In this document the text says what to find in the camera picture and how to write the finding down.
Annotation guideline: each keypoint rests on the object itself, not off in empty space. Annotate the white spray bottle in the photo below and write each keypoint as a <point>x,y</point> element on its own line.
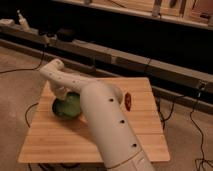
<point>23,22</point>

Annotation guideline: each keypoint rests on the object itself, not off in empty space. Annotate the black round object on ledge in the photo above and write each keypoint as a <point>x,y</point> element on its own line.
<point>66,35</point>

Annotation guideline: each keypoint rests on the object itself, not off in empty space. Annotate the green ceramic bowl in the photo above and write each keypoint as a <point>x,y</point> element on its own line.
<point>68,108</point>

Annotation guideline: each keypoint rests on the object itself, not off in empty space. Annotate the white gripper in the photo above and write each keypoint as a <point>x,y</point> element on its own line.
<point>59,91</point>

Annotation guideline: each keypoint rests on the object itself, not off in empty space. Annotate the wooden table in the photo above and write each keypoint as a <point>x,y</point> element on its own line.
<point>54,140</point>

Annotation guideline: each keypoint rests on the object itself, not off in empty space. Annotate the red pocket knife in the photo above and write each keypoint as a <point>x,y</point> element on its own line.
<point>128,101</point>

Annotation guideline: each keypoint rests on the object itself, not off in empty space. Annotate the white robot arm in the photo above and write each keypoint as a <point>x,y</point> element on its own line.
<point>117,143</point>

